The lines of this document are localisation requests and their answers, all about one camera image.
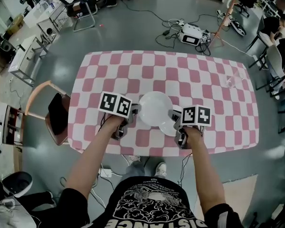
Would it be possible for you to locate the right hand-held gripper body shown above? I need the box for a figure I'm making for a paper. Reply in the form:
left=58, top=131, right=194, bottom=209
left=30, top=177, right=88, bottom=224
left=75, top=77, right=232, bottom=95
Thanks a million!
left=172, top=104, right=212, bottom=150

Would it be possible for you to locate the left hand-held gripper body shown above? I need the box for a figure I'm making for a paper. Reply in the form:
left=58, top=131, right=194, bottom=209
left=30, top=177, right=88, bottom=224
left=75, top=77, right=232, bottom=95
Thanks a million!
left=97, top=91, right=134, bottom=142

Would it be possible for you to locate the white plate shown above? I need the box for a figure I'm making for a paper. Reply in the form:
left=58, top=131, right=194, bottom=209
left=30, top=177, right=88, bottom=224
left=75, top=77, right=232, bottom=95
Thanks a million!
left=138, top=91, right=174, bottom=127
left=156, top=104, right=182, bottom=137

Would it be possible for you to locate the person's right forearm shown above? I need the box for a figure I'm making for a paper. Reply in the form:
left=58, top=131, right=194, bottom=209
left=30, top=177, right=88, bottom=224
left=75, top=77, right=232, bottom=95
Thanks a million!
left=185, top=125, right=227, bottom=215

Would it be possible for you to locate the person's left forearm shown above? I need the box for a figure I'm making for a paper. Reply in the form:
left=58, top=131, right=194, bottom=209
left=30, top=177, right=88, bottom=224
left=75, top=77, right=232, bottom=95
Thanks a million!
left=63, top=114, right=128, bottom=200

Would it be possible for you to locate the pink white checkered tablecloth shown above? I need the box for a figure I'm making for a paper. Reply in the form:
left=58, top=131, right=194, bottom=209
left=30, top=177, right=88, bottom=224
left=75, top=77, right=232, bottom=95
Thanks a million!
left=66, top=50, right=260, bottom=157

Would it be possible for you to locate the person's grey trouser leg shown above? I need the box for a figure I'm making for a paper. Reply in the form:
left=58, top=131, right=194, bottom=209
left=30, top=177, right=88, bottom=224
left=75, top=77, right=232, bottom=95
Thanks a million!
left=125, top=160, right=147, bottom=182

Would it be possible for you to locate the light wooden armchair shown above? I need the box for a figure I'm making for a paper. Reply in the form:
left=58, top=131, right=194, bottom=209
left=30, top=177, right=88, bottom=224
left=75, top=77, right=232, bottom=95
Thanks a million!
left=24, top=79, right=72, bottom=147

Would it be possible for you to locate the white power strip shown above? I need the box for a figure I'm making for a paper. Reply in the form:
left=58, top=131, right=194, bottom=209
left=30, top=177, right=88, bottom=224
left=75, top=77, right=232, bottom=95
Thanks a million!
left=98, top=167, right=114, bottom=178

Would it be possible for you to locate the white floor device with screen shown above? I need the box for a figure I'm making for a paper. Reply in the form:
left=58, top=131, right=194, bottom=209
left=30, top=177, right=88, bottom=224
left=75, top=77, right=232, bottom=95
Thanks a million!
left=177, top=22, right=204, bottom=47

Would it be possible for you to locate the beige floor mat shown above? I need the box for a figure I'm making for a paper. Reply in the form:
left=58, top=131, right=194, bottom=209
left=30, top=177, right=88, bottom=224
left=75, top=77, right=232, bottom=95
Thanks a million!
left=193, top=173, right=259, bottom=224

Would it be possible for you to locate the person's black printed shirt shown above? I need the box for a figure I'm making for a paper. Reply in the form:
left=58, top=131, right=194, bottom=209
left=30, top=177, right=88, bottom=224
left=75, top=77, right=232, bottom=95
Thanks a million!
left=54, top=176, right=244, bottom=228

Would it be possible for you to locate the grey dining chair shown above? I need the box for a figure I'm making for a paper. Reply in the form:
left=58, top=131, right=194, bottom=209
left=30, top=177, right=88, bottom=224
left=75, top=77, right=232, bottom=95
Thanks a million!
left=266, top=45, right=285, bottom=97

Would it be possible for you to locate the black white patterned object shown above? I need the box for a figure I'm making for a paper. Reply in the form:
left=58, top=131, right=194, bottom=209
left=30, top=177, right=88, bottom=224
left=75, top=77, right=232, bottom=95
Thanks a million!
left=230, top=19, right=247, bottom=37

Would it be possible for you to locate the black chrome office chair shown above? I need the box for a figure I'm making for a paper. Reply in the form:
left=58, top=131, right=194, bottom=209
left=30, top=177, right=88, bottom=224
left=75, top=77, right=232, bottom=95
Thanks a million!
left=65, top=0, right=98, bottom=33

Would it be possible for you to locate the reddish wooden coat rack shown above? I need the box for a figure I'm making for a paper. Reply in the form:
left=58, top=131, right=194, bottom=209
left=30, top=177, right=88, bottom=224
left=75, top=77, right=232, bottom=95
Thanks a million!
left=208, top=0, right=244, bottom=49

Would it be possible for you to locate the white table with faucet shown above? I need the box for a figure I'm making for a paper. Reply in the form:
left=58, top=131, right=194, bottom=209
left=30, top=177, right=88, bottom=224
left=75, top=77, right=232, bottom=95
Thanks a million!
left=23, top=1, right=68, bottom=37

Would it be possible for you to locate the white red work table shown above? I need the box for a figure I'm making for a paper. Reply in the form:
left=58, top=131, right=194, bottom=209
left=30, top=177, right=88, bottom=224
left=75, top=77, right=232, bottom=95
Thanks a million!
left=0, top=101, right=26, bottom=147

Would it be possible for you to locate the cardboard box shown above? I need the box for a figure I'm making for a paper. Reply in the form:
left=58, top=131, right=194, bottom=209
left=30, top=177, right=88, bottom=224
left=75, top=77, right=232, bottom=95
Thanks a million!
left=4, top=13, right=25, bottom=36

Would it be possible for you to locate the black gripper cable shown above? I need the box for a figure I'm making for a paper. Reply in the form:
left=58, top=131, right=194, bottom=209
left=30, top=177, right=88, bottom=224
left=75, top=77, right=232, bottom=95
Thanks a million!
left=178, top=151, right=193, bottom=190

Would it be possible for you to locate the white charger cable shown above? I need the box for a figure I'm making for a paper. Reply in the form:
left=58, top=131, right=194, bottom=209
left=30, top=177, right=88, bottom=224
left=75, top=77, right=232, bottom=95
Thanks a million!
left=89, top=154, right=133, bottom=209

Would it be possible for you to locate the black floor cable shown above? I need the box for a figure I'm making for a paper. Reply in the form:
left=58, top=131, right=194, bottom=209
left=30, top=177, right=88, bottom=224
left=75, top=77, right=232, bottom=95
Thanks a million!
left=120, top=0, right=181, bottom=28

